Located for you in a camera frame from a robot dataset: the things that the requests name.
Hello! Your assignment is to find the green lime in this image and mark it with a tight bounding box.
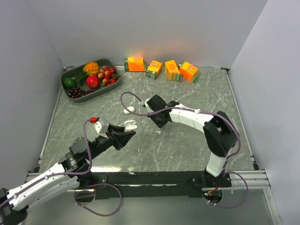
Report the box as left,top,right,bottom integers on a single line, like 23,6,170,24
62,77,76,89

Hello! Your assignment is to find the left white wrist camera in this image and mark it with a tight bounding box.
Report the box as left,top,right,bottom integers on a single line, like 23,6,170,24
90,117,109,135

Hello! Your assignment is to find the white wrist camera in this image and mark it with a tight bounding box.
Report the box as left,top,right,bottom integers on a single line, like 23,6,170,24
90,117,109,135
139,98,152,112

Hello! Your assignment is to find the grey fruit tray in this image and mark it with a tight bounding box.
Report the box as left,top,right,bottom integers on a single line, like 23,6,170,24
60,59,121,103

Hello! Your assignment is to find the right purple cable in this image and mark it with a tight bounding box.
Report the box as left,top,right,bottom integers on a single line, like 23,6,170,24
120,91,249,209

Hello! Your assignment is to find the orange green box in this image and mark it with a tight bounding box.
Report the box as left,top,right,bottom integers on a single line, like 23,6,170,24
164,60,181,82
124,57,146,72
146,60,163,79
178,60,200,83

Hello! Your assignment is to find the dark grape bunch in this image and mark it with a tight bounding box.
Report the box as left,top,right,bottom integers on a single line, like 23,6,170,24
67,87,93,99

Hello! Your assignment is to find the white square charging case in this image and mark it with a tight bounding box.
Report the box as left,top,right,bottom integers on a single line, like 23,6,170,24
124,120,138,131

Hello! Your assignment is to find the red pomegranate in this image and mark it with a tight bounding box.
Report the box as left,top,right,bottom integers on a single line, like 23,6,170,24
86,75,99,89

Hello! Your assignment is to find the white oval earbud case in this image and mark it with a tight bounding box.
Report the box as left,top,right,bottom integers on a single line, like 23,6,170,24
123,106,135,115

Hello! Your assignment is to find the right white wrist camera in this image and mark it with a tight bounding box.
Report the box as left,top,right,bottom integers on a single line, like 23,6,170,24
139,98,152,112

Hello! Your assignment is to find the red cherry bunch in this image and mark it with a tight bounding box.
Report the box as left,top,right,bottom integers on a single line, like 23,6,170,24
97,67,121,86

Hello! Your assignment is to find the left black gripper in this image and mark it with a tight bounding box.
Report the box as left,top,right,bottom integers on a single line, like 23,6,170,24
86,123,136,161

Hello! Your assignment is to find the green leafy sprig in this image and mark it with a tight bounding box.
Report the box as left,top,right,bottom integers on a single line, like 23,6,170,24
71,72,88,87

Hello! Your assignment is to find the orange spiky fruit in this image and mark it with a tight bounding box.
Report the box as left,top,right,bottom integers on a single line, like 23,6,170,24
83,61,100,76

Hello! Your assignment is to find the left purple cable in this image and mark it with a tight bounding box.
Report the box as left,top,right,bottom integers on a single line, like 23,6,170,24
0,118,122,216

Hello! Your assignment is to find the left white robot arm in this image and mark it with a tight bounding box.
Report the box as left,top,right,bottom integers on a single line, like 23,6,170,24
0,122,136,225

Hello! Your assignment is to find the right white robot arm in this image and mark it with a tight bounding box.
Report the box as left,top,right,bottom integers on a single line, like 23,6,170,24
144,95,240,187

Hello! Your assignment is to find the purple cable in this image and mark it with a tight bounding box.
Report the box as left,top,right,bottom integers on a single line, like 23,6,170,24
0,118,122,216
120,91,249,209

